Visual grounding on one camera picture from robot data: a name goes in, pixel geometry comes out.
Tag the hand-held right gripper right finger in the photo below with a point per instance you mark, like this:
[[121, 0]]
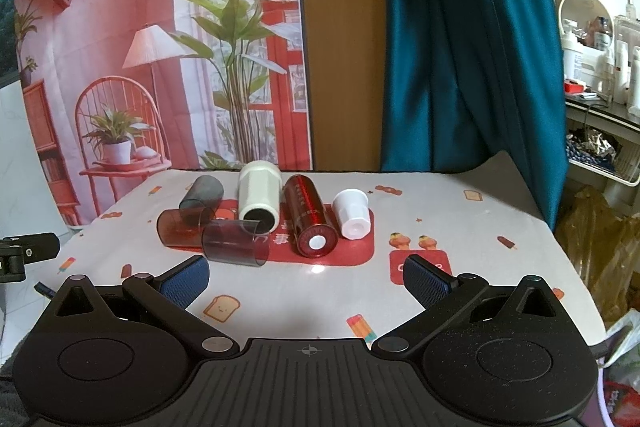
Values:
[[426, 283]]

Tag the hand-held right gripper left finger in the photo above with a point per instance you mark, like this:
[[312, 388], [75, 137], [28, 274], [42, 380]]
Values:
[[184, 283]]

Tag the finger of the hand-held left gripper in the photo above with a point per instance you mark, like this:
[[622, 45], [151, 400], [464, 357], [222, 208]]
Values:
[[45, 290], [37, 245]]

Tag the red translucent cup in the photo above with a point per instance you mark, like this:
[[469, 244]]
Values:
[[175, 229]]

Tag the dark purple translucent cup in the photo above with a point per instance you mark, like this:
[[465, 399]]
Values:
[[235, 243]]

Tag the grey translucent cup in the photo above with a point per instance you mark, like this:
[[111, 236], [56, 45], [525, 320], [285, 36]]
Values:
[[202, 194]]

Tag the small white cup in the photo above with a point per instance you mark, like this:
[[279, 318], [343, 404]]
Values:
[[351, 214]]

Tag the cream white cup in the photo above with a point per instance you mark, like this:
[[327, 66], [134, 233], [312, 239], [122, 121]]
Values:
[[258, 189]]

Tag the red metallic cup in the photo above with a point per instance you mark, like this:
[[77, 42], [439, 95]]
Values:
[[306, 212]]

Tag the yellow plastic bag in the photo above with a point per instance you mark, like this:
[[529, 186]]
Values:
[[600, 242]]

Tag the white plastic bag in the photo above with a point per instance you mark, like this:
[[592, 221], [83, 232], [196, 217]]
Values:
[[622, 337]]

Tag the crumpled foil packets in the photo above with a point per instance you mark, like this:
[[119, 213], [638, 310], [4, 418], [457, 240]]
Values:
[[592, 146]]

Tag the purple plastic basin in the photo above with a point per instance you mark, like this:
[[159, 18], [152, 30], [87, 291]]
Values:
[[620, 402]]

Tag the white storage rack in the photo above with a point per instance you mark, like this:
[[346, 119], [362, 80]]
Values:
[[615, 147]]

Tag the teal curtain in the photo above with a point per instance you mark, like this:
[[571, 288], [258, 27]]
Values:
[[465, 47]]

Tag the red box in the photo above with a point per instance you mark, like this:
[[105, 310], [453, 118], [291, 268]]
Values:
[[575, 86]]

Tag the wooden board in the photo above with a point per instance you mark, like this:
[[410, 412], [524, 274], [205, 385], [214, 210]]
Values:
[[340, 37]]

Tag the white pump bottle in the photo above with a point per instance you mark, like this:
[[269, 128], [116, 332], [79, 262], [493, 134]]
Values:
[[572, 54]]

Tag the white tube bottle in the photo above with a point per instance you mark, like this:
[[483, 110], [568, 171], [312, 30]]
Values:
[[634, 79]]

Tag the white arched mirror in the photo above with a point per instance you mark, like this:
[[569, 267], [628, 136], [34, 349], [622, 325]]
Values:
[[582, 19]]

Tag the printed wall tapestry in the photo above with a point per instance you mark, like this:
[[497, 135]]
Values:
[[150, 32]]

